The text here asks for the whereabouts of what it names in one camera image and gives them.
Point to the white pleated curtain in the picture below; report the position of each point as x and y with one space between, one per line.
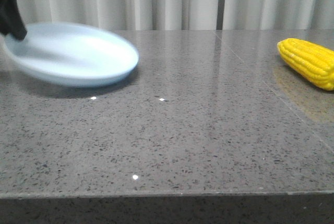
183 14

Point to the yellow corn cob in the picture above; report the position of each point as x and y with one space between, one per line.
314 62

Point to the light blue round plate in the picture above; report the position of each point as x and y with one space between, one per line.
72 54

